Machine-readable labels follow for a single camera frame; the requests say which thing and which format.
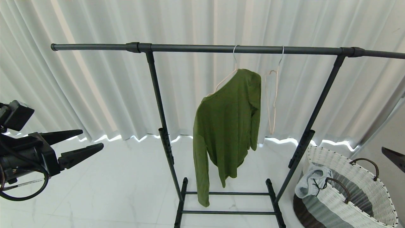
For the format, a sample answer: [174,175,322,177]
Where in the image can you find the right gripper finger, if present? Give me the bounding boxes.
[381,147,405,174]

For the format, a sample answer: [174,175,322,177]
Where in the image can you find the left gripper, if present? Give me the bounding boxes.
[0,129,104,182]

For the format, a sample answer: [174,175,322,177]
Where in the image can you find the pale grey shorts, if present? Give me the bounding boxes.
[295,166,334,199]

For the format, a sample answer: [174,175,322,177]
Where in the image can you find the green shirt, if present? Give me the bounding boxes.
[193,69,262,208]

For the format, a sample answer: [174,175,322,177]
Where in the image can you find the pink clothes hanger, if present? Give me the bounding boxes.
[265,46,284,135]
[206,45,240,97]

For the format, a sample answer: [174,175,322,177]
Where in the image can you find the white laundry basket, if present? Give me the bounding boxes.
[293,146,399,228]

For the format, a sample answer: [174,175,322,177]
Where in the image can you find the black clothes rack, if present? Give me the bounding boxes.
[51,42,405,228]

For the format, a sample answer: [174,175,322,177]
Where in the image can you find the white curtain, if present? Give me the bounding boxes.
[0,0,405,149]

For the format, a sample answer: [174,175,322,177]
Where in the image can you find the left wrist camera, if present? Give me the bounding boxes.
[0,100,34,133]

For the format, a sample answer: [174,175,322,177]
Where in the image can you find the black cable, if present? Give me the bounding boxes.
[0,136,50,201]

